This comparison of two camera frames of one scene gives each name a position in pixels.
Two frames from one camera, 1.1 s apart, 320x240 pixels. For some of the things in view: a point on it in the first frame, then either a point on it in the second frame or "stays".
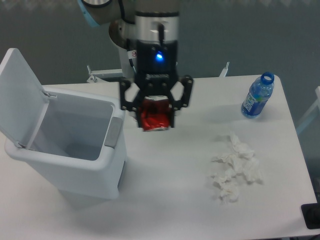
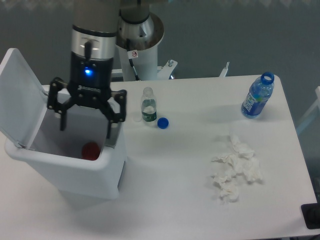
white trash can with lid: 76,142 stays
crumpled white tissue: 241,149 stays
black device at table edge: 311,212 stays
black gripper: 156,68 → 90,85
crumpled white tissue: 229,192 stays
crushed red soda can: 155,114 → 90,151
